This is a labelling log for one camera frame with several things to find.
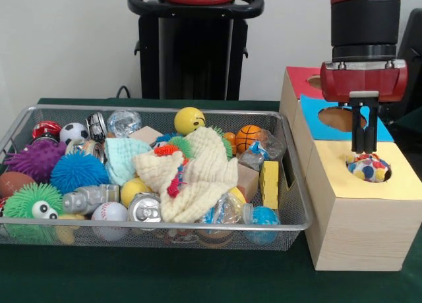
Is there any yellow smiley ball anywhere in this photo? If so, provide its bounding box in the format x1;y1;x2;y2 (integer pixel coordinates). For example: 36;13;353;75
174;107;207;135

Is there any yellow foam block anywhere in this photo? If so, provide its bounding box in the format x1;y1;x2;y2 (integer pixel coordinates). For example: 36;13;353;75
258;160;280;210

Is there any crushed red soda can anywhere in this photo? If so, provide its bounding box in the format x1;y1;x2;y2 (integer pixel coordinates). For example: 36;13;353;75
84;111;108;143

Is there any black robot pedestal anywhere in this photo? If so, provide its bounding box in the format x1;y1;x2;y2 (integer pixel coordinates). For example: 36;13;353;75
127;0;265;101

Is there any cream knitted cloth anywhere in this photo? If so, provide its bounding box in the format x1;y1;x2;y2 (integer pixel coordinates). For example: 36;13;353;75
133;126;239;223

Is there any large blue spiky ball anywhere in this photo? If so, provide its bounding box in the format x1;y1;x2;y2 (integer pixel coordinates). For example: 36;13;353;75
49;150;110;195

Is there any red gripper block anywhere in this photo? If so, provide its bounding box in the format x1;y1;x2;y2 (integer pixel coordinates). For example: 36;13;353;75
320;59;409;154

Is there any wooden box with three holes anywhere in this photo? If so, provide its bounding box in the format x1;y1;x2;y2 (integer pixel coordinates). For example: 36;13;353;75
278;67;422;273

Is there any dark green tablecloth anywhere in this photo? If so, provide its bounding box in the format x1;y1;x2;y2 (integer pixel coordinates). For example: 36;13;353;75
394;105;422;129
0;97;422;303

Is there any multicolour spiky caterpillar toy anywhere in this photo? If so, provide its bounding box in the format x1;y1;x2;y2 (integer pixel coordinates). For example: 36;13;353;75
154;134;198;198

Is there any purple spiky ball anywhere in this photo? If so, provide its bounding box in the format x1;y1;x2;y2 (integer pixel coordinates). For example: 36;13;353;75
3;140;69;184

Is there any large green spiky ball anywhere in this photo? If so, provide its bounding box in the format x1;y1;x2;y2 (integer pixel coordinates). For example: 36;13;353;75
3;182;65;220

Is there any shallow mesh bin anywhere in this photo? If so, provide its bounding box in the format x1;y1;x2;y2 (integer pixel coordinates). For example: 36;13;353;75
0;103;314;253

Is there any orange basketball toy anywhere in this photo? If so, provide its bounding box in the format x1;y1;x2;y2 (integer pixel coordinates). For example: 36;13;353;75
235;124;264;153

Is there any colourful polka dot cloth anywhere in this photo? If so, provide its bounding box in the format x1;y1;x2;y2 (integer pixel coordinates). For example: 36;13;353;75
346;153;392;184

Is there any blue globe ball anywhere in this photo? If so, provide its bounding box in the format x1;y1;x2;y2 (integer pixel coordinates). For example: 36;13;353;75
245;206;281;244

